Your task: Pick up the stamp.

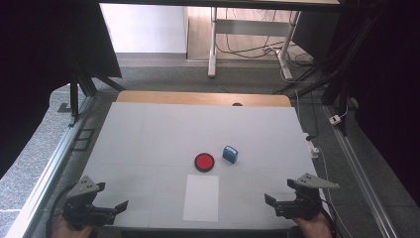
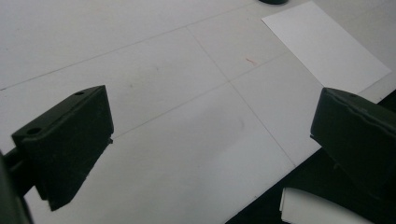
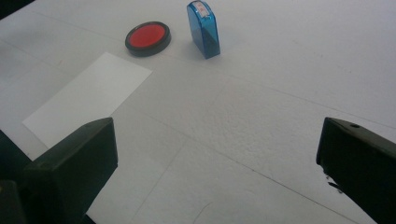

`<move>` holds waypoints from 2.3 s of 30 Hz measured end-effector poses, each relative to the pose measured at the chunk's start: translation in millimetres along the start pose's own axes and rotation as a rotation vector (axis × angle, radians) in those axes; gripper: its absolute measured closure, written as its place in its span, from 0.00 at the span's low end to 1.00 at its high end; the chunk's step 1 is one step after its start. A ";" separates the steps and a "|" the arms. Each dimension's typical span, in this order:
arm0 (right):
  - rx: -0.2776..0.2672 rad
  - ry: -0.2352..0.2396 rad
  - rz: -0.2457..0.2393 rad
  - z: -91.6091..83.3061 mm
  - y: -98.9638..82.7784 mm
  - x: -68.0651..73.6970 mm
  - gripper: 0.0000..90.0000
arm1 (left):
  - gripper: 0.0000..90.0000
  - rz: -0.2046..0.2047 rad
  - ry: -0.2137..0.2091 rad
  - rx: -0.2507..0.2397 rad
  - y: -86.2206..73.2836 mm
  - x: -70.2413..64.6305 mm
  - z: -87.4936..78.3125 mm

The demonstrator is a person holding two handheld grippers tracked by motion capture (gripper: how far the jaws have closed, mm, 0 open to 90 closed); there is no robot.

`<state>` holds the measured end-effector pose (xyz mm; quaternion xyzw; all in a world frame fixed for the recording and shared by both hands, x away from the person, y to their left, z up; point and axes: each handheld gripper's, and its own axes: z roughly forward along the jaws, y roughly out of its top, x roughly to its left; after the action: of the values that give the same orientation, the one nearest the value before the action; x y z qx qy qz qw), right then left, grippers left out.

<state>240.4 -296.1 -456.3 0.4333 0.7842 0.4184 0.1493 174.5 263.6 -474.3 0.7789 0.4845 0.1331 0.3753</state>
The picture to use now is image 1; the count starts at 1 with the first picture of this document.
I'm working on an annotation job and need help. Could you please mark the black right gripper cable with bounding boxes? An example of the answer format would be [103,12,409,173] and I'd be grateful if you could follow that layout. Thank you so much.
[317,197,339,238]

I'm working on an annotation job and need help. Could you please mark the black metal stand struts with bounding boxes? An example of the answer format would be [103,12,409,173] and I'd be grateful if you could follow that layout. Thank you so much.
[66,72,127,129]

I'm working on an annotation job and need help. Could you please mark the black curtain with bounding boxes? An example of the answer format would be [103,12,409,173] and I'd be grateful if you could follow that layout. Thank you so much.
[0,0,123,179]
[325,0,420,206]

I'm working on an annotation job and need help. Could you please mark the thin white cable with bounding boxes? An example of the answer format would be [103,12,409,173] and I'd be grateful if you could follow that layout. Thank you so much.
[317,148,345,238]

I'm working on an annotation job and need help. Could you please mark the large white board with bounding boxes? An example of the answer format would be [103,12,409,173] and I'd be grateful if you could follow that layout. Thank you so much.
[67,101,337,231]

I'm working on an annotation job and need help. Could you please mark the white cabinet panel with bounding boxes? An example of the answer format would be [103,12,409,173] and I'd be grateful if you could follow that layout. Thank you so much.
[99,3,188,55]

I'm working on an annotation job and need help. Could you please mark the white desk frame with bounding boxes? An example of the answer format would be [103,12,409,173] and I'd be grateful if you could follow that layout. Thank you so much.
[207,7,302,80]

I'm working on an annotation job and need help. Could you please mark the round red ink pad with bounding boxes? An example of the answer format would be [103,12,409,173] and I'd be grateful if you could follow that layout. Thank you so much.
[193,153,216,174]

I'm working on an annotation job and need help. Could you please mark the person's left hand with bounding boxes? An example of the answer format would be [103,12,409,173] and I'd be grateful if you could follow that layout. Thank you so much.
[52,215,96,238]

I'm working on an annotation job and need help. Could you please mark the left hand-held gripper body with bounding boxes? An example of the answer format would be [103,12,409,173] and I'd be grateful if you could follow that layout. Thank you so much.
[61,176,117,231]

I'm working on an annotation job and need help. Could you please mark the blue stamp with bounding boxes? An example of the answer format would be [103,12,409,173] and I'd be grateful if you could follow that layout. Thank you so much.
[222,145,240,165]

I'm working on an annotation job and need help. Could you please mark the bundle of black cables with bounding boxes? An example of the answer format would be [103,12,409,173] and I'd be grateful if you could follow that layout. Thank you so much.
[272,0,391,97]

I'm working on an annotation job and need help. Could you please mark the person's right hand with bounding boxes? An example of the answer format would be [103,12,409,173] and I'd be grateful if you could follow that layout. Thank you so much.
[292,212,333,238]

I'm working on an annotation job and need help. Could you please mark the aluminium rail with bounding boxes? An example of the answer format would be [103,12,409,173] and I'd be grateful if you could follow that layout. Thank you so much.
[4,95,97,238]
[321,104,399,238]

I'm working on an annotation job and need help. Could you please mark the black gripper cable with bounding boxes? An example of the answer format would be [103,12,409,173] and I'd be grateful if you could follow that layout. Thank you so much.
[45,182,78,238]
[317,197,339,238]

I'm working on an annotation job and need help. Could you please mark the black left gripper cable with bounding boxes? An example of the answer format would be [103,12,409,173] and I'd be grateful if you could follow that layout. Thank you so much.
[45,182,78,238]

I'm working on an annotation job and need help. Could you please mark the white paper sheet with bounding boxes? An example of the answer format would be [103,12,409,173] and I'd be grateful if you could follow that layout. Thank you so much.
[182,174,220,223]

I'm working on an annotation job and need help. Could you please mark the tangle of black floor cables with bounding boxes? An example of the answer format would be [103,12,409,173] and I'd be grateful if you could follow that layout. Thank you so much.
[216,8,315,68]

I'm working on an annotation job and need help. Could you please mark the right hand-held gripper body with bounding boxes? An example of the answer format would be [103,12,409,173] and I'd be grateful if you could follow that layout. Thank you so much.
[273,173,341,221]

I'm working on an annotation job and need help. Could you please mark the wooden table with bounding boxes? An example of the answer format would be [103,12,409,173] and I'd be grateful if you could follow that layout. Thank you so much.
[116,90,292,108]

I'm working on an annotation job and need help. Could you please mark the white power strip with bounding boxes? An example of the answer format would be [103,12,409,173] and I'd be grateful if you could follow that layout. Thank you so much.
[302,132,321,160]

